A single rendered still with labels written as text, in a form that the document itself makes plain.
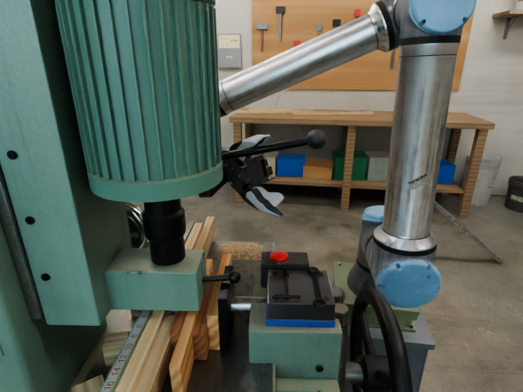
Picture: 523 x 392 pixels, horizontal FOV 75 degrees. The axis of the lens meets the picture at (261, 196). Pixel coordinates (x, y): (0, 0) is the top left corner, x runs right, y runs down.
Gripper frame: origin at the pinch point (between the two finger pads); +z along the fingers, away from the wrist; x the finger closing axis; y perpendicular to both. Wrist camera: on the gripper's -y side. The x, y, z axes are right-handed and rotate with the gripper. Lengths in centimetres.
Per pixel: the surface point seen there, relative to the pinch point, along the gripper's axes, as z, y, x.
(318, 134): 5.6, 7.6, -6.0
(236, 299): 3.6, -14.6, 14.7
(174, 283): 1.6, -22.3, 7.5
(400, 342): 23.1, -0.9, 22.1
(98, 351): -19.3, -34.9, 24.4
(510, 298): -14, 163, 141
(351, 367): 14.2, -2.6, 32.0
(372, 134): -172, 264, 73
